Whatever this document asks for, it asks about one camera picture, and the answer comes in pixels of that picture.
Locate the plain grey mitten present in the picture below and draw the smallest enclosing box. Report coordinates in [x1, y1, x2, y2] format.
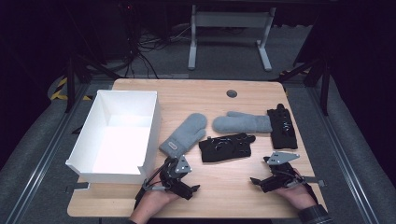
[212, 110, 274, 134]

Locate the metal floor rail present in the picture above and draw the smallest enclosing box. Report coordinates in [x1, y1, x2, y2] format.
[4, 82, 94, 224]
[306, 86, 382, 224]

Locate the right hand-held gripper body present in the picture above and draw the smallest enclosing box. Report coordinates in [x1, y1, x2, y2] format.
[266, 151, 304, 189]

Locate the white metal desk frame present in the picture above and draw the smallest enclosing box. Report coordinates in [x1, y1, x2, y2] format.
[187, 4, 277, 73]

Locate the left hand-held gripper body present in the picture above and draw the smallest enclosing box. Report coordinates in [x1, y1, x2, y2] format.
[159, 154, 192, 191]

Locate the bundle of black cables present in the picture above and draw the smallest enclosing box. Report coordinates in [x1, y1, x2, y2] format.
[118, 3, 194, 78]

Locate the right hand-held gripper cable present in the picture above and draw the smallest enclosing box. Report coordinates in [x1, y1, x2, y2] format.
[303, 183, 319, 203]

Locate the grey table edge bracket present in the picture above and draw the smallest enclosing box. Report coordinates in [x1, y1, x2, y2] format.
[303, 175, 327, 188]

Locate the black glove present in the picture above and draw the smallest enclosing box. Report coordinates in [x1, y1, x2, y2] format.
[198, 133, 257, 163]
[266, 103, 299, 150]

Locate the yellow black floor tape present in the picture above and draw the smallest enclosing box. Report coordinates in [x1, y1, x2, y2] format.
[49, 77, 93, 102]

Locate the left hand-held gripper cable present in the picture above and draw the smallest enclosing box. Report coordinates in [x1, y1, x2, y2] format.
[134, 161, 171, 209]

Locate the black metal stand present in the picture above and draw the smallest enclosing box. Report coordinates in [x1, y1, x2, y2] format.
[64, 52, 122, 114]
[270, 52, 332, 117]

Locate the person's right hand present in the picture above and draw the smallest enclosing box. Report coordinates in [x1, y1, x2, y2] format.
[275, 168, 317, 212]

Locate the grey mitten with label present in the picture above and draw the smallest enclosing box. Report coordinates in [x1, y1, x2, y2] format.
[158, 112, 208, 159]

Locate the white box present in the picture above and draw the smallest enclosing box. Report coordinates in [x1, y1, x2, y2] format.
[64, 89, 163, 185]

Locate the person's left hand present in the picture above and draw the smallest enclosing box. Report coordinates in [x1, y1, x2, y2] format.
[134, 168, 181, 218]

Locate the hand-held gripper cable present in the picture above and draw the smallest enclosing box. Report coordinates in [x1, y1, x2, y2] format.
[303, 183, 319, 203]
[134, 161, 171, 209]

